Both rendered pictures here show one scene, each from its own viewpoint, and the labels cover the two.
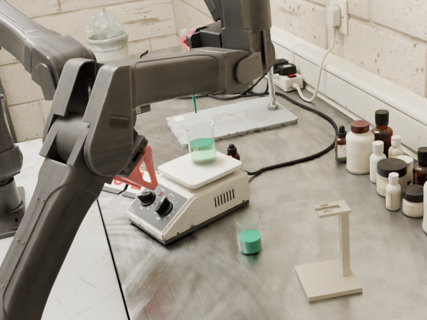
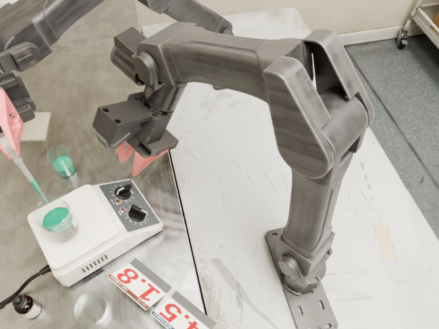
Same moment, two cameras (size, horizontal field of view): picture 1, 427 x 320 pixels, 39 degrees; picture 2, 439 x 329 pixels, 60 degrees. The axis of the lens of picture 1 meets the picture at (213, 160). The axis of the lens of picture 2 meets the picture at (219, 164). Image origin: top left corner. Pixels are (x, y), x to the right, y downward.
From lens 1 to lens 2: 134 cm
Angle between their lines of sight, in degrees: 99
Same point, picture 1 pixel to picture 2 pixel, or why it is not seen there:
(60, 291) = (211, 151)
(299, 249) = (31, 160)
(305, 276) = (42, 128)
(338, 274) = not seen: hidden behind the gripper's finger
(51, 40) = (175, 34)
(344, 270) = not seen: hidden behind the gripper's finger
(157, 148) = not seen: outside the picture
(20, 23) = (213, 36)
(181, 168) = (93, 219)
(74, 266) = (206, 175)
